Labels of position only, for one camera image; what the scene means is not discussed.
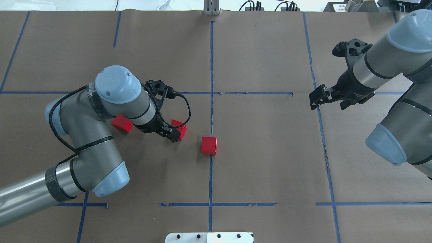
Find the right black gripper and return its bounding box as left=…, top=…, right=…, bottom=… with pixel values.
left=309, top=69, right=375, bottom=110

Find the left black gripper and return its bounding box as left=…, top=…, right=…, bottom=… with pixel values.
left=134, top=113, right=181, bottom=142

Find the red block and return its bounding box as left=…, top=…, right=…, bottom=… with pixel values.
left=171, top=119, right=187, bottom=140
left=111, top=114, right=134, bottom=133

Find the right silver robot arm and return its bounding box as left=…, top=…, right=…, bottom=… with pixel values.
left=309, top=9, right=432, bottom=179

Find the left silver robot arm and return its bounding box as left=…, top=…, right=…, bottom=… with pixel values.
left=1, top=65, right=184, bottom=226

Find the steel cup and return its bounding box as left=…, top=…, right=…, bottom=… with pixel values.
left=345, top=0, right=364, bottom=12

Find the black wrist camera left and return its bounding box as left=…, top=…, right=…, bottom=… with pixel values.
left=144, top=80, right=179, bottom=101

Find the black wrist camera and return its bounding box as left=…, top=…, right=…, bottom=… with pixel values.
left=144, top=80, right=179, bottom=101
left=332, top=38, right=373, bottom=57

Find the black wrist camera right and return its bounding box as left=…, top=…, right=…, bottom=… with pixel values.
left=332, top=38, right=373, bottom=57

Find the white camera pole base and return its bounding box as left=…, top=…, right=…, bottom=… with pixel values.
left=165, top=231, right=254, bottom=243

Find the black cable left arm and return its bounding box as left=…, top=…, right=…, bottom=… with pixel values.
left=49, top=84, right=191, bottom=155

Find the aluminium frame post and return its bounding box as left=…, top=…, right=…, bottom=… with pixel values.
left=203, top=0, right=220, bottom=16

